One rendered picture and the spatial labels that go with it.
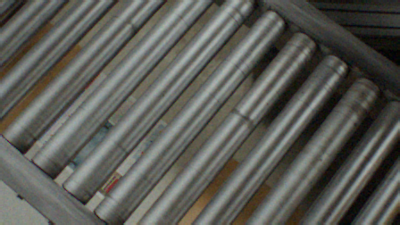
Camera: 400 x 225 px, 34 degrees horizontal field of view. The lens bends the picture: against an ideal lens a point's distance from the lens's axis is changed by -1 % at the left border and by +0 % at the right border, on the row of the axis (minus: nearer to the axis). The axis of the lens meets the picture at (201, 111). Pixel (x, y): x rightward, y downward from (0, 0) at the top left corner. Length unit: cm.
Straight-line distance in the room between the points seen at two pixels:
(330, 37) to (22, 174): 55
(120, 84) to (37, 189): 21
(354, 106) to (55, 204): 49
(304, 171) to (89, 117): 35
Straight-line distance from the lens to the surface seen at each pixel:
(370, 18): 182
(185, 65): 106
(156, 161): 101
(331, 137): 105
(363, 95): 109
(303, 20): 112
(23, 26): 112
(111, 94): 105
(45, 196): 102
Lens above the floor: 178
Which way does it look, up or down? 71 degrees down
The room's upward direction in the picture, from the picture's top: 7 degrees clockwise
